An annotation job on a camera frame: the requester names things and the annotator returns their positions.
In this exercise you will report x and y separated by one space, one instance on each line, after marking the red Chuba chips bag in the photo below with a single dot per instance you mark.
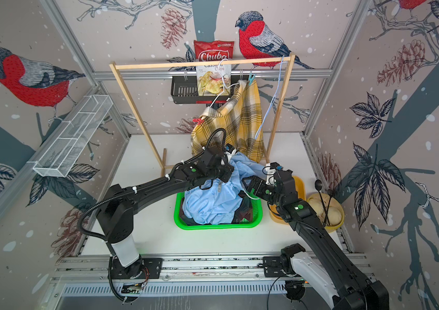
212 53

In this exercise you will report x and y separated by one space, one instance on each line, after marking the black wall bracket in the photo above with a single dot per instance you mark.
186 90

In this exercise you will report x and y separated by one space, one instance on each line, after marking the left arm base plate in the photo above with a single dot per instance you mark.
143 268

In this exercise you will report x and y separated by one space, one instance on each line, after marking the light blue shirt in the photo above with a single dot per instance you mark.
205 205

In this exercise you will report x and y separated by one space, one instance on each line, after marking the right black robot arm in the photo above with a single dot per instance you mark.
334 276

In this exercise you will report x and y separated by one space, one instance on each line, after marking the white hanger of yellow shirt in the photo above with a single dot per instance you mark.
220 85

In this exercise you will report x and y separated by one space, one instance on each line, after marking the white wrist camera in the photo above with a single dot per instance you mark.
270 170
230 151

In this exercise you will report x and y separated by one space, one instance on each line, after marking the green plastic mesh basket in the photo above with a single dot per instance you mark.
256 203

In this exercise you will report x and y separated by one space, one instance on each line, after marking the yellow round bowl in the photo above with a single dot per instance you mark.
336 212

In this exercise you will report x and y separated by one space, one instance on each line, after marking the white wire mesh basket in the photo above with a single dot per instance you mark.
63 153

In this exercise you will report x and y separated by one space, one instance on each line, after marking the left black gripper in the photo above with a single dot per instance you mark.
229 170

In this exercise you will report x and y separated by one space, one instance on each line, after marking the white blue wire hanger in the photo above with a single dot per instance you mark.
272 100

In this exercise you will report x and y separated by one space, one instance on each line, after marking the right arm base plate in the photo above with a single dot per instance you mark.
273 267

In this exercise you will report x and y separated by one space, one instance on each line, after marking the red clothespin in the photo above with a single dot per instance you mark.
198 121

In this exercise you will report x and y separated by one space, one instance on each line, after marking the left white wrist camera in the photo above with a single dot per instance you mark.
230 151

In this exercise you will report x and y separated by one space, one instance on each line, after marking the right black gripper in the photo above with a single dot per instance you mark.
255 182

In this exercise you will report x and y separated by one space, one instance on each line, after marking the black spoon in bowl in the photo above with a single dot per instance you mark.
318 187

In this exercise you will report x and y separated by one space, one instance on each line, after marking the yellow plaid shirt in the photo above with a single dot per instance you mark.
241 117

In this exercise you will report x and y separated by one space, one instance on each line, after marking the white hanger of blue shirt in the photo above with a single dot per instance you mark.
250 194

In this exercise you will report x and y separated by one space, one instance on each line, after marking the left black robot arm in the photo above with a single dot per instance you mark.
112 220

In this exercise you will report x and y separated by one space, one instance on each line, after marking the dark multicolour plaid shirt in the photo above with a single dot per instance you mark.
244 215

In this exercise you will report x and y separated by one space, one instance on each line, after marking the teal clothespin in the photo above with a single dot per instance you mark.
251 78

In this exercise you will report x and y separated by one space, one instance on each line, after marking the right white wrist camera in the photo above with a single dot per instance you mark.
270 170

